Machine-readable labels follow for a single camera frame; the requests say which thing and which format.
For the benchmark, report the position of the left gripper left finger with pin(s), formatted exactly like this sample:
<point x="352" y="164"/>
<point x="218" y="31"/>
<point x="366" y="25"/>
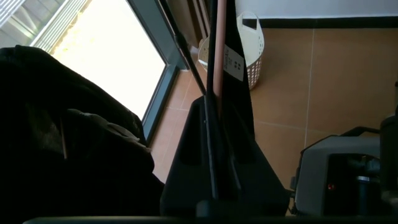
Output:
<point x="186" y="186"/>

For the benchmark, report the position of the window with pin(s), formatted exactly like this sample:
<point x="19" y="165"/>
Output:
<point x="158" y="99"/>

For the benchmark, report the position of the black garment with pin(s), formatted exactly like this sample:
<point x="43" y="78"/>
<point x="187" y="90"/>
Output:
<point x="77" y="161"/>
<point x="236" y="99"/>

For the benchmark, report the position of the brown curtain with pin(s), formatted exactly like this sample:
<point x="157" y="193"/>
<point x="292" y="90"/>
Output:
<point x="186" y="18"/>

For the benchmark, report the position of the white laundry basket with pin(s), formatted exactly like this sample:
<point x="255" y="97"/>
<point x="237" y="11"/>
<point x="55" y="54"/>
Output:
<point x="255" y="40"/>

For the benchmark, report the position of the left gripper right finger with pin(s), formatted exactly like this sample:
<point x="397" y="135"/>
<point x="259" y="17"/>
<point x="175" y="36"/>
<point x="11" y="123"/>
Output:
<point x="267" y="186"/>

